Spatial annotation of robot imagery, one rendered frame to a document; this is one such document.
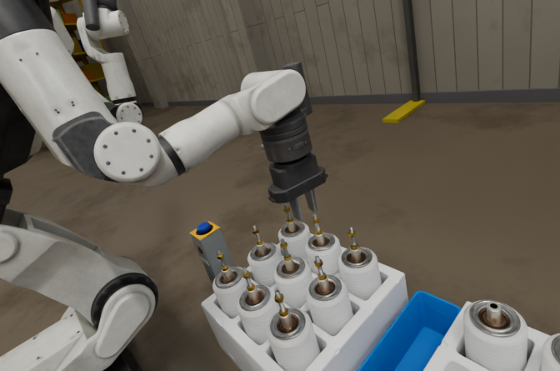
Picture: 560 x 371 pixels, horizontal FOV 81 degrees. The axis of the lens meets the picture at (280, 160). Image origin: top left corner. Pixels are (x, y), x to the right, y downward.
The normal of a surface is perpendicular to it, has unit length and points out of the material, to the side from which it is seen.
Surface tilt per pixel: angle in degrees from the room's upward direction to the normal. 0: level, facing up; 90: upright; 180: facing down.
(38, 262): 114
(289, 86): 90
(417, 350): 0
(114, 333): 90
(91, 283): 90
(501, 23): 90
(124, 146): 73
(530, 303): 0
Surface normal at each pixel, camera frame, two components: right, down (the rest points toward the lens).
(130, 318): 0.66, 0.12
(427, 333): -0.25, -0.90
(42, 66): 0.42, -0.07
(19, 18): 0.67, -0.27
